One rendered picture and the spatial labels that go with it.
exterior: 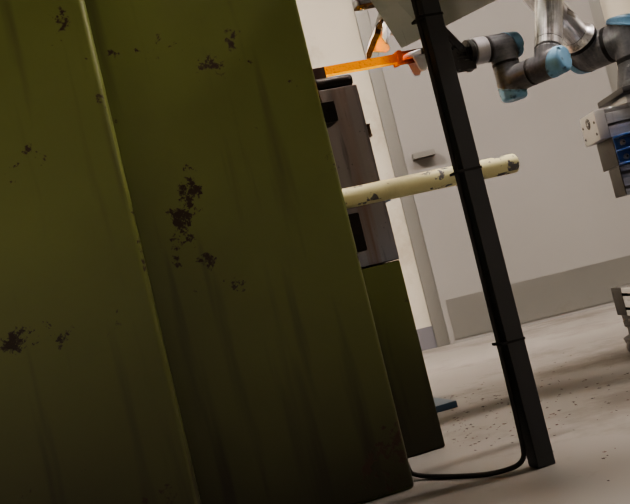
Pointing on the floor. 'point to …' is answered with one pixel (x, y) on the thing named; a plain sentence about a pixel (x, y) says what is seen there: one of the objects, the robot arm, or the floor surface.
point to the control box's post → (487, 239)
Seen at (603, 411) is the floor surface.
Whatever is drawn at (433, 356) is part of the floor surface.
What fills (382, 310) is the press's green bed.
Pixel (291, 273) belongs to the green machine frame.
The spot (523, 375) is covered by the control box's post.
